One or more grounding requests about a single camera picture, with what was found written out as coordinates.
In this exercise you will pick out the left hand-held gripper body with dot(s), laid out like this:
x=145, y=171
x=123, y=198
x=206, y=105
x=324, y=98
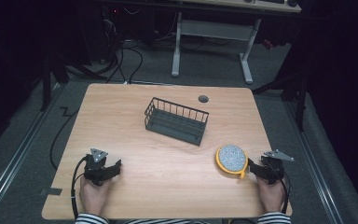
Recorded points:
x=93, y=169

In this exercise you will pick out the silver floor rail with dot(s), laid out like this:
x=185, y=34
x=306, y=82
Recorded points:
x=11, y=168
x=315, y=168

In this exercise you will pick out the grey tape strip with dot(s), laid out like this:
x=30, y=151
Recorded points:
x=54, y=191

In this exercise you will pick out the yellow round speckled scrubber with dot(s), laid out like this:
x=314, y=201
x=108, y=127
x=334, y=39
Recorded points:
x=231, y=159

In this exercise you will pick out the white metal frame desk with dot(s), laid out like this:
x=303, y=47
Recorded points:
x=214, y=29

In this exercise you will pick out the person's left hand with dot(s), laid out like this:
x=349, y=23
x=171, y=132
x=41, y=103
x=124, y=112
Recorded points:
x=93, y=196

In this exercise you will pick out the person's right hand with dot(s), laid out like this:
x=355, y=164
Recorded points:
x=271, y=196

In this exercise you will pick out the grey round table grommet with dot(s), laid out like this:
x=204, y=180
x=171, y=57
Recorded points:
x=203, y=99

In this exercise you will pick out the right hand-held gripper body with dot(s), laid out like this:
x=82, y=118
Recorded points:
x=272, y=168

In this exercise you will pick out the black metal stand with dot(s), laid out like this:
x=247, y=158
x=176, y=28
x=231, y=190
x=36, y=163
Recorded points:
x=45, y=84
x=300, y=99

